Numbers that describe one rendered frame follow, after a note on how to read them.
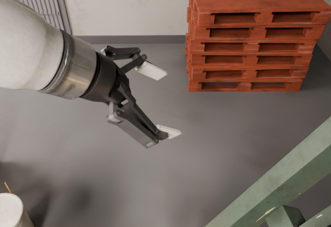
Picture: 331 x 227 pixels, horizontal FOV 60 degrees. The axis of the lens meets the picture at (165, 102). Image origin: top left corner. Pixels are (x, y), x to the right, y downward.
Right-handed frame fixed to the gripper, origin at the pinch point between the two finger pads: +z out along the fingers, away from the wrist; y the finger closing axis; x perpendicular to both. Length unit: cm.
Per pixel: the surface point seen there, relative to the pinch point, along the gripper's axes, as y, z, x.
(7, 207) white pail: -12, 41, -155
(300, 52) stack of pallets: -114, 241, 8
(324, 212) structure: 26, 47, 11
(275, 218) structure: 25, 51, -4
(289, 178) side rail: 16.2, 40.2, 7.3
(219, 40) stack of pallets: -137, 183, -45
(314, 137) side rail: 8.5, 38.6, 17.2
